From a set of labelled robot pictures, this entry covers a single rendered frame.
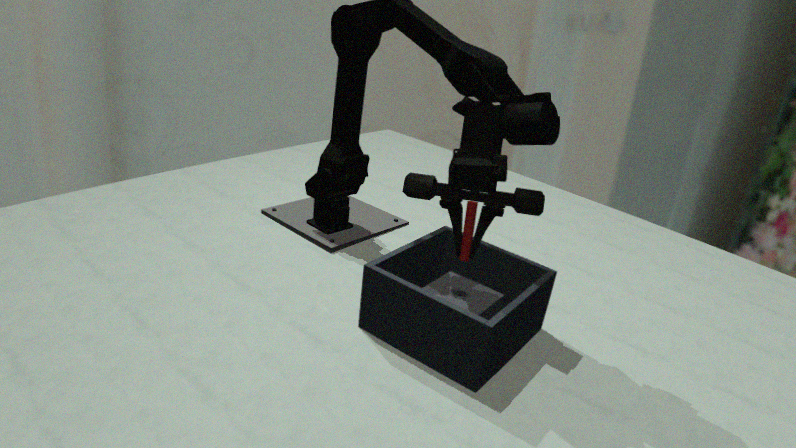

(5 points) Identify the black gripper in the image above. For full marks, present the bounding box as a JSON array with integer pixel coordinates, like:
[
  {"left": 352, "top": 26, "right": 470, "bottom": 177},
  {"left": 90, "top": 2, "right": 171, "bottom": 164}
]
[{"left": 403, "top": 139, "right": 545, "bottom": 259}]

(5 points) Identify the red peg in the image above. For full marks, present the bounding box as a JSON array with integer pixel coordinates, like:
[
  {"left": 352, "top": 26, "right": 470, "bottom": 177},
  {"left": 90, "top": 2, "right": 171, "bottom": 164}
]
[{"left": 459, "top": 201, "right": 477, "bottom": 262}]

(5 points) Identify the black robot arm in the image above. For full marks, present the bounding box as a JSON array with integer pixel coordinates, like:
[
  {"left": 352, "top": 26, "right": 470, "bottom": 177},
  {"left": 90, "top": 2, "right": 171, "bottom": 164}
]
[{"left": 305, "top": 0, "right": 560, "bottom": 234}]

